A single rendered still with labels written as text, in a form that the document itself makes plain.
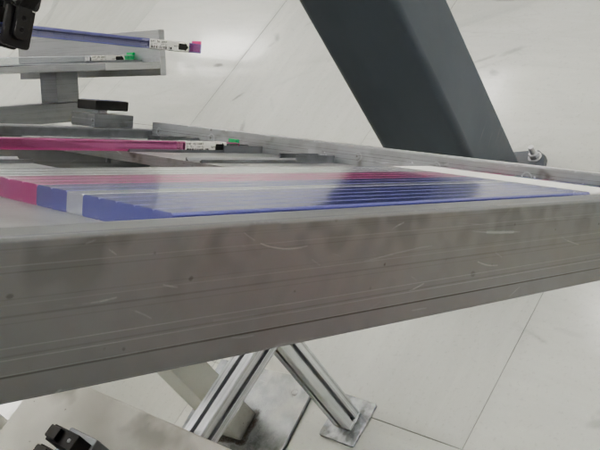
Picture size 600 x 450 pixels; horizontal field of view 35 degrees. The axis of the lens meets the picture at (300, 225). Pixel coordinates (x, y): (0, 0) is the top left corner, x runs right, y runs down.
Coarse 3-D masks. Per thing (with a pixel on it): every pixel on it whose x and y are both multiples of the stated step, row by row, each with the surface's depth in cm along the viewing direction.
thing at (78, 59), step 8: (32, 56) 126; (40, 56) 127; (48, 56) 128; (56, 56) 129; (64, 56) 130; (72, 56) 131; (80, 56) 132; (88, 56) 133; (128, 56) 138; (0, 64) 122; (8, 64) 123; (16, 64) 124; (24, 64) 125; (32, 64) 126; (40, 64) 127; (48, 64) 128
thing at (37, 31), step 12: (0, 24) 96; (36, 36) 99; (48, 36) 101; (60, 36) 102; (72, 36) 103; (84, 36) 104; (96, 36) 105; (108, 36) 106; (120, 36) 107; (192, 48) 115
